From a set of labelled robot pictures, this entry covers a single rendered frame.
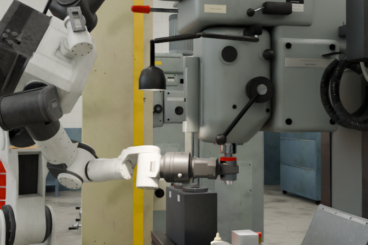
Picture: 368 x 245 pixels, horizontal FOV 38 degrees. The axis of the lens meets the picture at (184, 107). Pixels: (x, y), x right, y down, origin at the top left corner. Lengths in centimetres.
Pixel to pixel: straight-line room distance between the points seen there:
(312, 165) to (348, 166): 718
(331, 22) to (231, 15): 29
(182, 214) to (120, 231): 145
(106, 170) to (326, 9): 78
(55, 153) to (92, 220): 166
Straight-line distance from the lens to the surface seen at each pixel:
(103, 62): 320
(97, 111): 318
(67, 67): 160
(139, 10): 159
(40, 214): 191
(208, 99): 144
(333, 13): 156
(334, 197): 176
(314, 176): 882
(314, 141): 877
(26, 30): 164
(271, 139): 1133
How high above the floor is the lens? 138
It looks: 1 degrees up
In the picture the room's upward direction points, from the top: straight up
